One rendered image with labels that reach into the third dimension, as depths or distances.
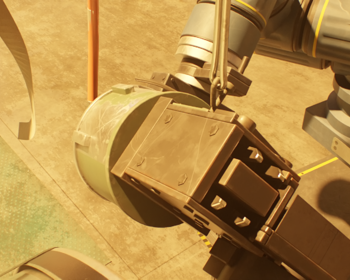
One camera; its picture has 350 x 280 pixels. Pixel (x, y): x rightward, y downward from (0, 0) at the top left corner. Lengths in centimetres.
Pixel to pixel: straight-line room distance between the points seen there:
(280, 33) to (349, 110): 67
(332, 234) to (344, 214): 149
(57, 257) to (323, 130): 108
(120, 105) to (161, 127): 8
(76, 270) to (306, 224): 26
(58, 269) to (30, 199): 189
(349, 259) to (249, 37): 36
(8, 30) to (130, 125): 55
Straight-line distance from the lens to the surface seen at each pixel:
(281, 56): 152
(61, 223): 239
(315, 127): 163
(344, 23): 91
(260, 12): 78
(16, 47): 106
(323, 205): 201
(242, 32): 76
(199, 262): 221
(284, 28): 92
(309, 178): 209
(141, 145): 51
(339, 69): 149
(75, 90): 316
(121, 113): 55
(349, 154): 156
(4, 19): 103
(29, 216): 245
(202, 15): 76
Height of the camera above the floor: 177
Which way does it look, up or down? 40 degrees down
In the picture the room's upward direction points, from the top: straight up
